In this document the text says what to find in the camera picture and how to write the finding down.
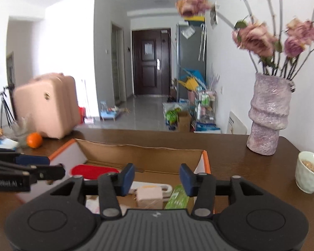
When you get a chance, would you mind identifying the white brush with red pad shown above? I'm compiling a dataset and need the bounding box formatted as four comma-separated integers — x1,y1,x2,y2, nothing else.
70,164,173,198

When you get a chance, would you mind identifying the wire storage rack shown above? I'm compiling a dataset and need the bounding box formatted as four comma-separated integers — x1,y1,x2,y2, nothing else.
190,89,217,126

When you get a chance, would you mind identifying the yellow toy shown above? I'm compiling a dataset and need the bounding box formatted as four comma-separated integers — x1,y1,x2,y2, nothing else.
178,77,199,91

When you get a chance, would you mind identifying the red cardboard box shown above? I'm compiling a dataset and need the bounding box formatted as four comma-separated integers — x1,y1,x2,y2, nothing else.
18,138,215,215

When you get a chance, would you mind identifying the pink suitcase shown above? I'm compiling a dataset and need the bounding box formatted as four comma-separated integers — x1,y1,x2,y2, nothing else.
13,73,81,140

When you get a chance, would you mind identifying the dark brown door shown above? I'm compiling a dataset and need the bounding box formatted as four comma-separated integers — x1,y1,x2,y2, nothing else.
132,29,172,96

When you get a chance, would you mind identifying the white board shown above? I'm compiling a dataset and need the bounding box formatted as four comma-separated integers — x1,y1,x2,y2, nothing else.
226,111,248,135

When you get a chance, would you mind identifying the bunch of dried pink roses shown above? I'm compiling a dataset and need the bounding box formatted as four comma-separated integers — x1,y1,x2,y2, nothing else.
175,0,314,80

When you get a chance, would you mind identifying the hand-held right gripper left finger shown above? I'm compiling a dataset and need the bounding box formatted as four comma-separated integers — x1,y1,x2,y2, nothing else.
50,163,136,220

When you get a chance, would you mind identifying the green bag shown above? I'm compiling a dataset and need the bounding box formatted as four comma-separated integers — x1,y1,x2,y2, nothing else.
164,107,182,126

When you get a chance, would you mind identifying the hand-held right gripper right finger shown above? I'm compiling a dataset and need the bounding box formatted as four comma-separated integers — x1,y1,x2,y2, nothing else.
179,163,265,219

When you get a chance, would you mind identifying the pale green bowl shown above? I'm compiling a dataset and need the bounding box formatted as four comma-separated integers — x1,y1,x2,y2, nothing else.
295,151,314,194

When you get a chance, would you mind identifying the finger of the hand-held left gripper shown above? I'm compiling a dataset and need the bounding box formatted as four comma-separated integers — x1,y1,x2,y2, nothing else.
0,150,50,166
0,159,66,186

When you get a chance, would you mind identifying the grey refrigerator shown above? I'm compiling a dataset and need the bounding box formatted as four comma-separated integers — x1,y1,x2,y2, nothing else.
176,22,207,102

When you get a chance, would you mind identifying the small blue table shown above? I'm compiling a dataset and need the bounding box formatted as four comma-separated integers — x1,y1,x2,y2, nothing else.
100,101,121,122

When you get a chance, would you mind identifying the framed wall picture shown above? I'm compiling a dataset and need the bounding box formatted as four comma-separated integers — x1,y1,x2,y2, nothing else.
6,52,15,88

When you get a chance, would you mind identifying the orange fruit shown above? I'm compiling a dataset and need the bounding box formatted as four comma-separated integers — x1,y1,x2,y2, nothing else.
26,132,43,149

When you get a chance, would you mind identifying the blue white booklet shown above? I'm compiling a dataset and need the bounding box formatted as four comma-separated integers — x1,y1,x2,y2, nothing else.
0,138,20,151

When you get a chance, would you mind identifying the black tripod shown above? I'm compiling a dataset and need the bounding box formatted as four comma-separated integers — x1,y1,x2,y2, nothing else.
0,86,16,128

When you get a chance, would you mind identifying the small cardboard box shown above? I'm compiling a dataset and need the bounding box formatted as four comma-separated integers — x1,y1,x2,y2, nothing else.
176,111,192,132

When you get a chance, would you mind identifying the blue package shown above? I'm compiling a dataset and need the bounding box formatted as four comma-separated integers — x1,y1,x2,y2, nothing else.
195,123,221,134

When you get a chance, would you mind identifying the purple textured vase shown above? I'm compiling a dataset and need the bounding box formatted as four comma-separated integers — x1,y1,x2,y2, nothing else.
246,73,296,157

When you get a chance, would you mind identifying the green packet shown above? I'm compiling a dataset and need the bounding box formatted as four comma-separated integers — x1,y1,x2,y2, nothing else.
164,185,190,210

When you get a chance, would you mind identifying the beige block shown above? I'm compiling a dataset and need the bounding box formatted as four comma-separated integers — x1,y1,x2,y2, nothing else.
135,186,164,210

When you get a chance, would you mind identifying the clear glass cup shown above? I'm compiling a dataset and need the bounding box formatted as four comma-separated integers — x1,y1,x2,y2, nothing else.
12,118,32,147

